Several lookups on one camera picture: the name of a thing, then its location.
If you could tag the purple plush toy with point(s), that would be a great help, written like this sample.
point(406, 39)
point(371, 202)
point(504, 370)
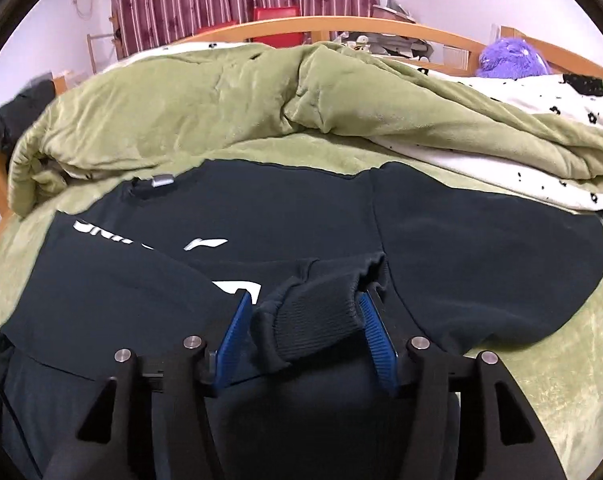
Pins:
point(511, 57)

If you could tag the wooden bed frame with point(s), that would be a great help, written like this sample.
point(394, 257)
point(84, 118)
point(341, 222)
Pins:
point(281, 25)

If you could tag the green plush bed sheet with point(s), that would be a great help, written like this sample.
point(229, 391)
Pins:
point(556, 360)

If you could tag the dark navy sweatshirt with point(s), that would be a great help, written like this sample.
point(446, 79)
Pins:
point(281, 220)

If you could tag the dark clothes pile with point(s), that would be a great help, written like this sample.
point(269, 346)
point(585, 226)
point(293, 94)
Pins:
point(16, 115)

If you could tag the wooden rack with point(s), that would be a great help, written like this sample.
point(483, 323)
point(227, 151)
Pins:
point(101, 52)

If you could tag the green and white floral duvet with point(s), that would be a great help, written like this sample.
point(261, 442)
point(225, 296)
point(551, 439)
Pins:
point(181, 110)

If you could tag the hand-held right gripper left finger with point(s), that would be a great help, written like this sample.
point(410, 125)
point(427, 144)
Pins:
point(234, 340)

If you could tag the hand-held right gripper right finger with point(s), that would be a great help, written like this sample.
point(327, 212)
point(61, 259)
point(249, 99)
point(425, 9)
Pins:
point(377, 342)

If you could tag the white radiator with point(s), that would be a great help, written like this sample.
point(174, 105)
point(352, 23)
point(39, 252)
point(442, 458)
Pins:
point(455, 57)

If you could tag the grey paper stack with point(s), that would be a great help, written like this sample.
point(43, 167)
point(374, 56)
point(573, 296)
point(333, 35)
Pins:
point(394, 10)

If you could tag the pile of desk clutter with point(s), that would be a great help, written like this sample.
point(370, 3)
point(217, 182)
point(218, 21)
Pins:
point(396, 47)

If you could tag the black cloth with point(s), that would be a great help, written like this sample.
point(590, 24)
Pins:
point(586, 85)

